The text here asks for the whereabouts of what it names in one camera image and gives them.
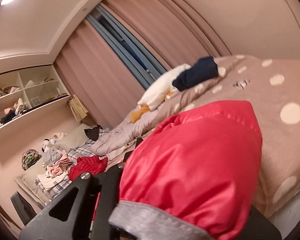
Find pink-red hooded down jacket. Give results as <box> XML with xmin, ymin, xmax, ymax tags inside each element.
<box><xmin>109</xmin><ymin>101</ymin><xmax>262</xmax><ymax>239</ymax></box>

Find pile of pastel clothes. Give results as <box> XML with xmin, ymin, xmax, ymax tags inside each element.
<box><xmin>37</xmin><ymin>150</ymin><xmax>73</xmax><ymax>191</ymax></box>

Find multicolour knitted item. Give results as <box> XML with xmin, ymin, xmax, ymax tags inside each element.
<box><xmin>21</xmin><ymin>148</ymin><xmax>42</xmax><ymax>171</ymax></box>

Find dark red down jacket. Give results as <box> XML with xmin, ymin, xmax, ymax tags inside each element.
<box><xmin>69</xmin><ymin>155</ymin><xmax>108</xmax><ymax>181</ymax></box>

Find plush toys at headboard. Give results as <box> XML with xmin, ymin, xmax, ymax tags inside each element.
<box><xmin>42</xmin><ymin>132</ymin><xmax>67</xmax><ymax>153</ymax></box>

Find black small garment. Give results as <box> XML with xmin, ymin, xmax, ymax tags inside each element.
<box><xmin>84</xmin><ymin>125</ymin><xmax>103</xmax><ymax>141</ymax></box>

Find lilac grey quilt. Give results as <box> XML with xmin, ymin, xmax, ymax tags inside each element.
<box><xmin>90</xmin><ymin>113</ymin><xmax>154</xmax><ymax>156</ymax></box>

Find hanging yellow tassel bundle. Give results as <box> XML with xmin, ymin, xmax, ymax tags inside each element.
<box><xmin>68</xmin><ymin>95</ymin><xmax>89</xmax><ymax>122</ymax></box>

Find brown polka dot bedspread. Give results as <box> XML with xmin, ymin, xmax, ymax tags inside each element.
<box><xmin>107</xmin><ymin>54</ymin><xmax>300</xmax><ymax>219</ymax></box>

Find pink curtain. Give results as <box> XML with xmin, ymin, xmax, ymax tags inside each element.
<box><xmin>54</xmin><ymin>0</ymin><xmax>230</xmax><ymax>128</ymax></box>

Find navy blue folded garment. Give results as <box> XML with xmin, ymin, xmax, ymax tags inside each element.
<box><xmin>172</xmin><ymin>56</ymin><xmax>219</xmax><ymax>91</ymax></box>

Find white plush goose toy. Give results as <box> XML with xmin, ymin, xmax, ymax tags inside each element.
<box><xmin>129</xmin><ymin>64</ymin><xmax>191</xmax><ymax>123</ymax></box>

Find blue-grey curtain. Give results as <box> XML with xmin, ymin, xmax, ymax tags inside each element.
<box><xmin>86</xmin><ymin>4</ymin><xmax>167</xmax><ymax>89</ymax></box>

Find wall shelf unit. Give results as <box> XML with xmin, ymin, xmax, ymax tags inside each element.
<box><xmin>0</xmin><ymin>65</ymin><xmax>70</xmax><ymax>140</ymax></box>

